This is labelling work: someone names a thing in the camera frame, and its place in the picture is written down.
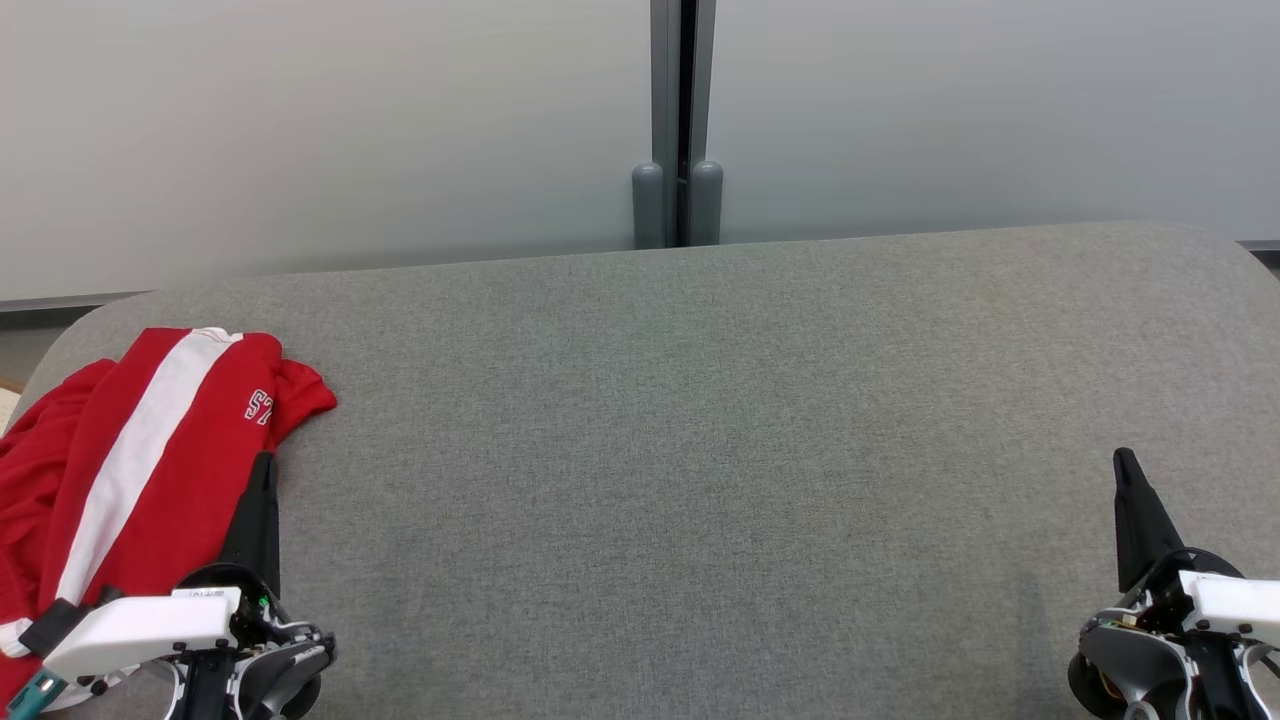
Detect grey fabric sofa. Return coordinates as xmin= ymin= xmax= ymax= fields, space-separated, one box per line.
xmin=0 ymin=220 xmax=1280 ymax=720

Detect grey cylindrical post foot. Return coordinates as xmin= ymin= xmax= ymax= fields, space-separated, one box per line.
xmin=631 ymin=162 xmax=666 ymax=250
xmin=690 ymin=160 xmax=724 ymax=247

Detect grey partition post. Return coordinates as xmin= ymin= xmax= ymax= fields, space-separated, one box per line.
xmin=650 ymin=0 xmax=717 ymax=247

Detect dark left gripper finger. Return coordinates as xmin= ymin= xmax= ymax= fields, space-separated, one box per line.
xmin=218 ymin=452 xmax=282 ymax=599

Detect black cable with teal plug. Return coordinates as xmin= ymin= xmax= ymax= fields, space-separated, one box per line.
xmin=0 ymin=668 xmax=67 ymax=720

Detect red shorts with white stripe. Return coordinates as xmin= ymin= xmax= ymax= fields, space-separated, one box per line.
xmin=40 ymin=327 xmax=338 ymax=613

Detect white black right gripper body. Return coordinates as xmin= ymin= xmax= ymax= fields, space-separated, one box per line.
xmin=1128 ymin=547 xmax=1280 ymax=643

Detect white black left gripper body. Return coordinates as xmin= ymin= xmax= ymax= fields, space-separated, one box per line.
xmin=45 ymin=565 xmax=293 ymax=683

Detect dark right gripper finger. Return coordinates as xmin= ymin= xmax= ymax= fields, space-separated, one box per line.
xmin=1113 ymin=448 xmax=1187 ymax=594

